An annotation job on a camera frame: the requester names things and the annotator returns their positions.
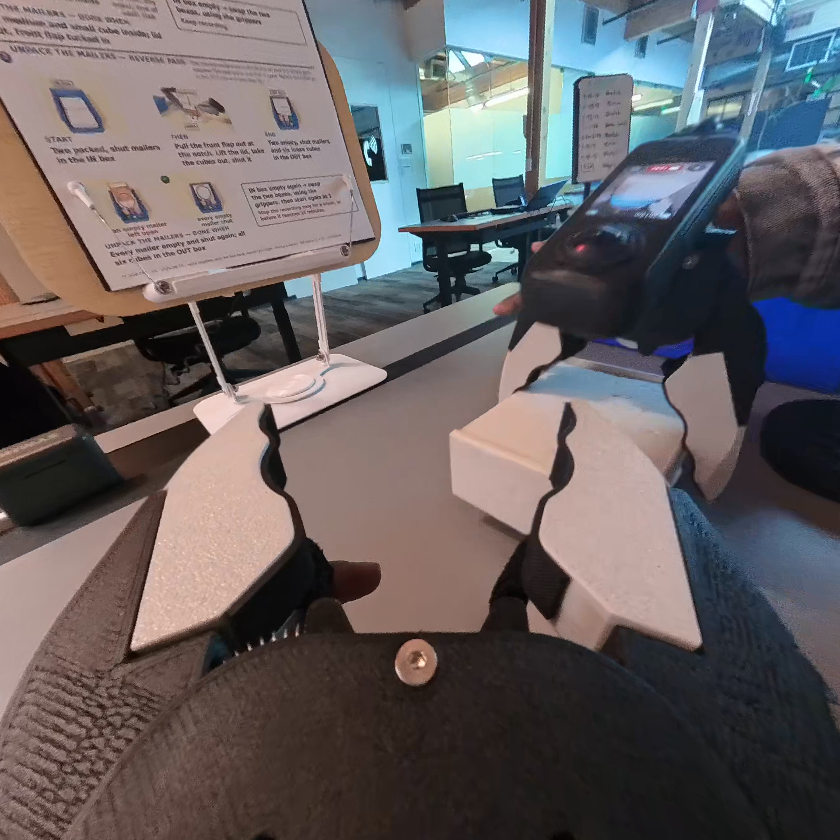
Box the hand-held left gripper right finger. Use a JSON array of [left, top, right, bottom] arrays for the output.
[[535, 402, 703, 652]]

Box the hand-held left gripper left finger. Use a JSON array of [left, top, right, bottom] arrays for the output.
[[130, 402, 306, 655]]

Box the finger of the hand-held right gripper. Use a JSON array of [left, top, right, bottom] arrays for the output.
[[497, 320, 583, 403], [661, 350, 750, 501]]

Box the white mailer box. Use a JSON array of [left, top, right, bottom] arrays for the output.
[[449, 357, 690, 536]]

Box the blue plastic bin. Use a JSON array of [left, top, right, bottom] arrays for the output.
[[656, 295, 840, 395]]

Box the person's right forearm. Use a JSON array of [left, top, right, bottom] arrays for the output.
[[734, 143, 840, 309]]

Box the person's right hand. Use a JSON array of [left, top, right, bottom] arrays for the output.
[[712, 192, 749, 266]]

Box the person's left hand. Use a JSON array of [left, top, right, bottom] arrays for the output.
[[328, 560, 383, 603]]

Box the open laptop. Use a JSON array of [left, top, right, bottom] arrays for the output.
[[523, 178, 570, 212]]

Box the wooden office table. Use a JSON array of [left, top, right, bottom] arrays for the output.
[[398, 199, 575, 309]]

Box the white whiteboard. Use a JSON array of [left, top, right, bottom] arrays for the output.
[[572, 73, 635, 185]]

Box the black plastic box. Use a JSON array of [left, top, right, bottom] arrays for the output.
[[0, 423, 124, 527]]

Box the clear white document stand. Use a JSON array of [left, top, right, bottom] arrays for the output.
[[66, 174, 388, 434]]

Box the printed instruction sheet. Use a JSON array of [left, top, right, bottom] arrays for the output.
[[0, 0, 376, 294]]

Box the wooden post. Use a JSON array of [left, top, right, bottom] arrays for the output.
[[525, 0, 557, 193]]

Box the black phone wall sign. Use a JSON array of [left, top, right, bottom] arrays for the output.
[[351, 105, 389, 183]]

